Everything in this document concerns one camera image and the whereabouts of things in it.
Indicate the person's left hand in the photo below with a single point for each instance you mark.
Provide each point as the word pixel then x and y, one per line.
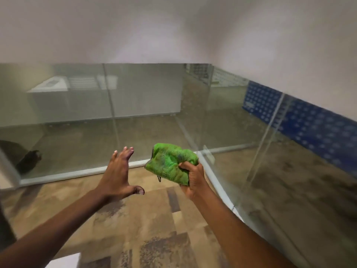
pixel 115 180

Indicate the person's right hand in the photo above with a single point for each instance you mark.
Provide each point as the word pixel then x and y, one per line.
pixel 196 182

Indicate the person's left thumb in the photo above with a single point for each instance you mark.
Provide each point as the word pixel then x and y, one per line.
pixel 137 190

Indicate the person's left little finger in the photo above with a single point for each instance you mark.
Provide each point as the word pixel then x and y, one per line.
pixel 113 156

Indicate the person's right thumb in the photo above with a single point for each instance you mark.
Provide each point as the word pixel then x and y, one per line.
pixel 185 165

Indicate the green microfiber cloth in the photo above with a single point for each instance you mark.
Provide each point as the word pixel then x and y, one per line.
pixel 167 160

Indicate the person's left forearm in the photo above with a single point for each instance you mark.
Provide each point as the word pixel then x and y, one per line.
pixel 53 231

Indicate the person's right forearm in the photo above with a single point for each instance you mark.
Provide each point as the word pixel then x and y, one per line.
pixel 237 237

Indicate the wide glass partition panel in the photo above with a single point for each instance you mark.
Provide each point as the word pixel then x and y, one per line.
pixel 125 108

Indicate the white cabinet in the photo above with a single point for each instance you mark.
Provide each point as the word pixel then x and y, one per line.
pixel 83 94

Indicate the slanted glass partition panel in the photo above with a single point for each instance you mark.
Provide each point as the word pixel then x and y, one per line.
pixel 279 178

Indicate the white flat object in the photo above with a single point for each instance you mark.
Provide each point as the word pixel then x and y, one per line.
pixel 64 260

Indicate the white partition base rail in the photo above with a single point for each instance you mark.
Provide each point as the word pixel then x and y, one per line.
pixel 69 173

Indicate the blue dotted wall panel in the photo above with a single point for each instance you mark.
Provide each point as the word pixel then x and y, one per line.
pixel 312 125

